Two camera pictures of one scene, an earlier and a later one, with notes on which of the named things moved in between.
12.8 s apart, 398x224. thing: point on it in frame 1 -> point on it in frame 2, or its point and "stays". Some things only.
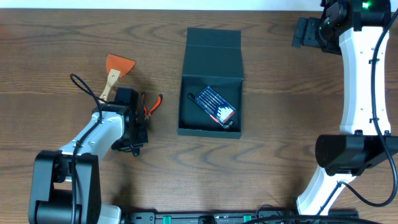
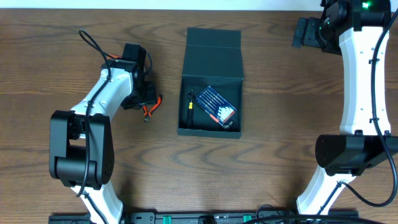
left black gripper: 140,123 -> 144,98
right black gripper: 313,24 stays
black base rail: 280,216 stays
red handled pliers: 147,114 stays
